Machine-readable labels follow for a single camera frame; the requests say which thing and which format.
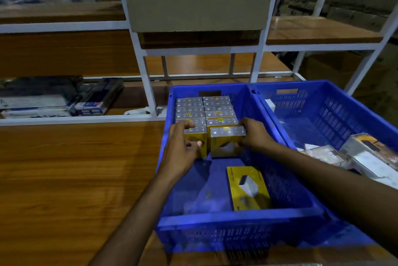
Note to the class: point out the person's left hand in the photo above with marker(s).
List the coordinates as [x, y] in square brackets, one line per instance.
[177, 157]

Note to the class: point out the person's right forearm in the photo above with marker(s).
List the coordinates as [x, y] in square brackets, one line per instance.
[335, 188]

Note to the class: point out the white metal shelving rack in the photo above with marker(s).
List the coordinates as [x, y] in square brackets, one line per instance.
[62, 188]

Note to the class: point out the person's left forearm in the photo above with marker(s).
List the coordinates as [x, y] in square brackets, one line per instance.
[133, 225]

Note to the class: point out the group of yellow charger boxes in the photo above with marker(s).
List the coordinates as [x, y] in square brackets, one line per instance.
[233, 195]

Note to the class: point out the person's right hand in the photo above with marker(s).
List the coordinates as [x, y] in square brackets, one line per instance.
[258, 136]

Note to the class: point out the black flat case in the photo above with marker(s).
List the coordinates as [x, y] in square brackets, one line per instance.
[37, 86]

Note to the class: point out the white plastic piece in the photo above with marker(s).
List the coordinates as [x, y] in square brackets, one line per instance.
[136, 111]

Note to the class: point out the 65W orange charger box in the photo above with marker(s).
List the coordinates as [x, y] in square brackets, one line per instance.
[326, 155]

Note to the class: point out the blue plastic crate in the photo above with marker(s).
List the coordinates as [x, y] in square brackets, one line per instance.
[311, 132]
[233, 222]

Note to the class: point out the blue white packet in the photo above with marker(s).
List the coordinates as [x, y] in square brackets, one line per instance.
[99, 99]

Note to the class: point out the white plastic packet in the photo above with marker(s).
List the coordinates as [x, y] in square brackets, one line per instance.
[31, 102]

